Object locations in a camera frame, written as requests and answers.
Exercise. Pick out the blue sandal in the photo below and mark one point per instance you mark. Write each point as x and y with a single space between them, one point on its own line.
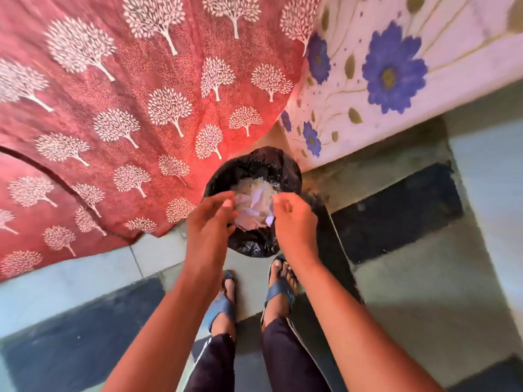
282 287
218 308

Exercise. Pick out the blue right sandal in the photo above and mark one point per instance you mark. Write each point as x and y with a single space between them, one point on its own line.
282 287

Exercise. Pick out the person's left thumb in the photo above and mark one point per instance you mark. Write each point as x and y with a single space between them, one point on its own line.
229 222

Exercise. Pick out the blue left sandal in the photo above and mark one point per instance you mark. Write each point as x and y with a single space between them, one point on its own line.
218 308

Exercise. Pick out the person's left forearm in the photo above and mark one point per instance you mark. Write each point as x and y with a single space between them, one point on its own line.
163 334

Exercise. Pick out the person's right hand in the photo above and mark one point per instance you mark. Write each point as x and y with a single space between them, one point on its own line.
296 230

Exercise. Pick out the white paper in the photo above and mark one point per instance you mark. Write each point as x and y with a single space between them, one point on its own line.
255 210

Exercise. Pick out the person's right thumb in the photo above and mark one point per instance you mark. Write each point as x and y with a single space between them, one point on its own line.
286 210

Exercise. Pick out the person's left foot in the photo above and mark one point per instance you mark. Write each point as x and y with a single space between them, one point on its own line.
226 314

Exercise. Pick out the black garbage bag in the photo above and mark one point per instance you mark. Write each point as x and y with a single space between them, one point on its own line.
253 167

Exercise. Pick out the dark striped trousers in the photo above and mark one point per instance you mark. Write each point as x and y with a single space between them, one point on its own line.
261 359

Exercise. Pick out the person's left hand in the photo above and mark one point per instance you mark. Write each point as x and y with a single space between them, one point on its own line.
208 236

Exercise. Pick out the shredded paper waste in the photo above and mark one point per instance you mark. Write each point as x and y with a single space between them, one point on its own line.
257 184

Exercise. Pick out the person's foot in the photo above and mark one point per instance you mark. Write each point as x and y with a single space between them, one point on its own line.
226 314
280 293

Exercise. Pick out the person's right forearm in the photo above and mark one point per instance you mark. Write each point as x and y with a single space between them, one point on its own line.
355 330

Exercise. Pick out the person's right foot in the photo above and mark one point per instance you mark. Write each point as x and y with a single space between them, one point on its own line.
280 293

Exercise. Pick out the white blue-flower bedsheet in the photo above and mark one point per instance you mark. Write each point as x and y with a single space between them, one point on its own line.
392 65

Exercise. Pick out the red tree-print curtain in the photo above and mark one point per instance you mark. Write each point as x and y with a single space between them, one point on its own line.
135 114

